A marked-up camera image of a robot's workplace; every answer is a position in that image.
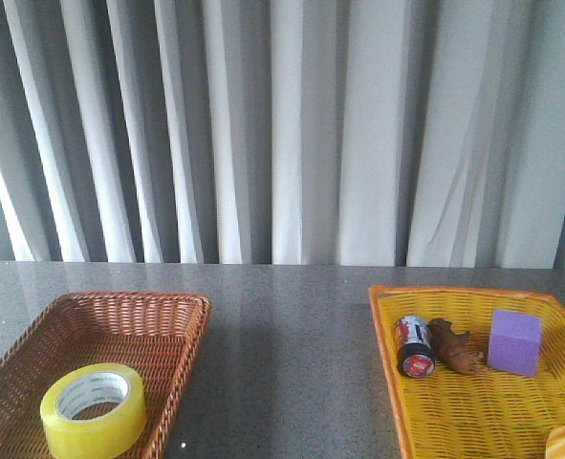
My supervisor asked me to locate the yellow packing tape roll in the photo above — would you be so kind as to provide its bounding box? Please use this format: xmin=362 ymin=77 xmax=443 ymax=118
xmin=39 ymin=363 xmax=147 ymax=458

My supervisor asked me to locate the brown wicker basket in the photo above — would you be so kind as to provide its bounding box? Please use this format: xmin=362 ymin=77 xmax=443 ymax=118
xmin=0 ymin=292 xmax=211 ymax=458

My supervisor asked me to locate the white pleated curtain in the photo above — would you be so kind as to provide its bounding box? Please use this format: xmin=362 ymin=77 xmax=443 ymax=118
xmin=0 ymin=1 xmax=565 ymax=269

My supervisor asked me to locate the small red-lidded can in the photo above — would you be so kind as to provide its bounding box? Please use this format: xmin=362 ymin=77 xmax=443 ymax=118
xmin=394 ymin=316 xmax=435 ymax=379

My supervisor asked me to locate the brown ginger root toy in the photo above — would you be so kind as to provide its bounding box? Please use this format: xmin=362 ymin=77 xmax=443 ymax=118
xmin=428 ymin=317 xmax=484 ymax=375

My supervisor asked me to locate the purple foam cube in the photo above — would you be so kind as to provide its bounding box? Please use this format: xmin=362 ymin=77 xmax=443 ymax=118
xmin=488 ymin=309 xmax=542 ymax=377

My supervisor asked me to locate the yellow plastic basket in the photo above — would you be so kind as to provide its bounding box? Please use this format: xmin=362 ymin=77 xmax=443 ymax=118
xmin=369 ymin=285 xmax=565 ymax=458

